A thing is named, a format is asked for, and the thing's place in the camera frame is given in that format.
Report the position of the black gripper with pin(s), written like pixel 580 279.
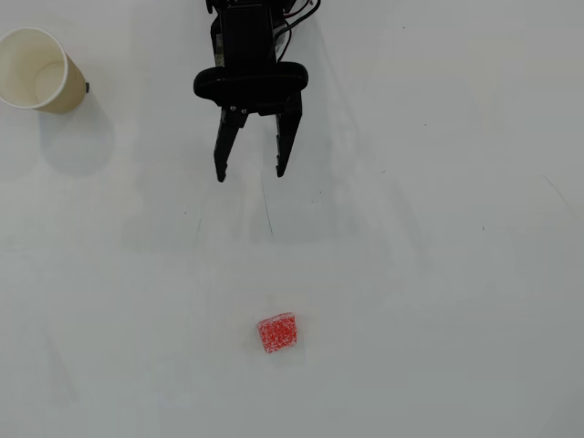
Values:
pixel 284 129

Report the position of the red speckled cube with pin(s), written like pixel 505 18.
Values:
pixel 278 333

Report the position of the white paper cup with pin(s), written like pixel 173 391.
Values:
pixel 27 68

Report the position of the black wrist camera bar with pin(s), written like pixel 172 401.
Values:
pixel 251 84

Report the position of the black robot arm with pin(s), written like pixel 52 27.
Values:
pixel 213 45

